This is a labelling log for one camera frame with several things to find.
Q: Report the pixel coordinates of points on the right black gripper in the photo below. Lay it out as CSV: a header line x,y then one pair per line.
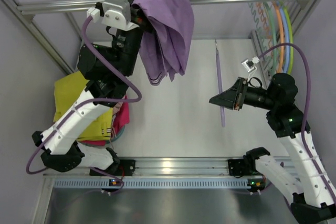
x,y
242,98

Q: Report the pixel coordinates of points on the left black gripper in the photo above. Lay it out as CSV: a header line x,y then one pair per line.
x,y
137,17

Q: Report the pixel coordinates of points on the purple clothes hanger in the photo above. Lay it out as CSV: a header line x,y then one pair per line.
x,y
219,81

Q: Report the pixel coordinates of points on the purple trousers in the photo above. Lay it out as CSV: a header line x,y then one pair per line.
x,y
165,50

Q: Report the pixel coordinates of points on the yellow trousers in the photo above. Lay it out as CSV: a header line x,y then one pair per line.
x,y
66,91

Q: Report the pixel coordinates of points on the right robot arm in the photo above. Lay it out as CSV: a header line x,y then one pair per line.
x,y
310,196

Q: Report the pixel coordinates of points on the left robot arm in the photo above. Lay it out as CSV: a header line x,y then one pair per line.
x,y
107,71

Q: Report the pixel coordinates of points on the orange clothes hanger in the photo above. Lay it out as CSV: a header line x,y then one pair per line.
x,y
280,32

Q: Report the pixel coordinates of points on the pink cloth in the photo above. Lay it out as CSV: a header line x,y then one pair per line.
x,y
117,107

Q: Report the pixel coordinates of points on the magenta cloth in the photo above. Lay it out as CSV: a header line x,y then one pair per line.
x,y
124,113

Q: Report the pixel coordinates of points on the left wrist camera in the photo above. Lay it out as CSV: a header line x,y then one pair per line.
x,y
114,13

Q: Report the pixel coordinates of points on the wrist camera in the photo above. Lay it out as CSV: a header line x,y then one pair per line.
x,y
114,13
251,66

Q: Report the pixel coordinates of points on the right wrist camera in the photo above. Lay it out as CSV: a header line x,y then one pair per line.
x,y
251,66

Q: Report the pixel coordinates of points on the slotted cable duct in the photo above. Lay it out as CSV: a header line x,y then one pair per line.
x,y
159,183

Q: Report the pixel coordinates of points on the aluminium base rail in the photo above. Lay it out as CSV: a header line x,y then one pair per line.
x,y
178,166

